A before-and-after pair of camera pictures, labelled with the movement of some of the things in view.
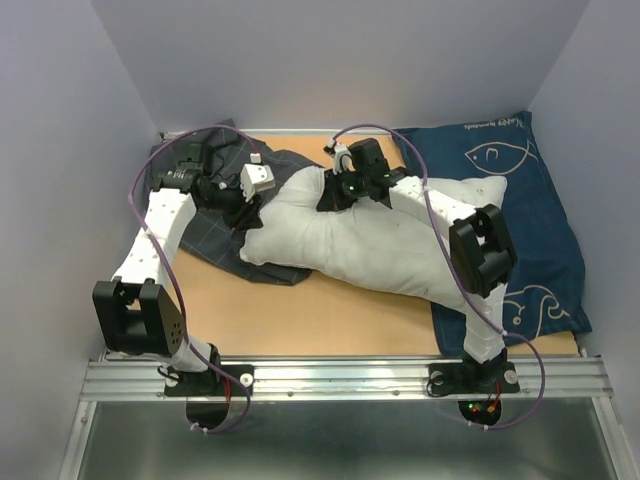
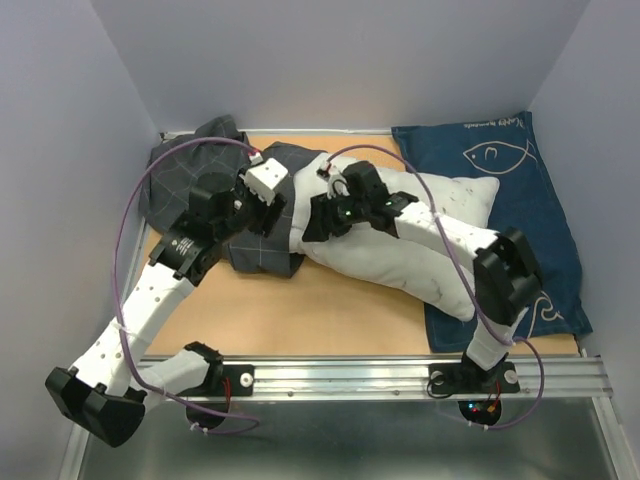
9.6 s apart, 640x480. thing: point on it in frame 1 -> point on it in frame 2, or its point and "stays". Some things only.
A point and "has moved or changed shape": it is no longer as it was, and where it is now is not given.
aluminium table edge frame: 74,464 stays
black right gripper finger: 333,200 -> 317,229
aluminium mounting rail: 118,379 stays
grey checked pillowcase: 222,150 has moved or changed shape
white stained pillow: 367,244 has moved or changed shape
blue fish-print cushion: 545,296 stays
